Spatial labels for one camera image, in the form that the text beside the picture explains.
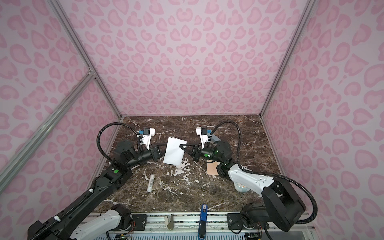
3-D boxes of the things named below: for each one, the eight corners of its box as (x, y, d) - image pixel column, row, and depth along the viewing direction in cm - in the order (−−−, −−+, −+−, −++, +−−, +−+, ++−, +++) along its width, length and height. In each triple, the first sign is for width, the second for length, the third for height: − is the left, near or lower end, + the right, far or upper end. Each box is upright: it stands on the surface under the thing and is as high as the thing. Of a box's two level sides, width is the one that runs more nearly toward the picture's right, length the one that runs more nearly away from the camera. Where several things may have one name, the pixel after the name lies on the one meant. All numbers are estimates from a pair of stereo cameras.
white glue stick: (148, 192, 85) (146, 190, 83) (151, 175, 91) (150, 174, 89) (152, 192, 85) (151, 190, 83) (155, 175, 91) (154, 174, 89)
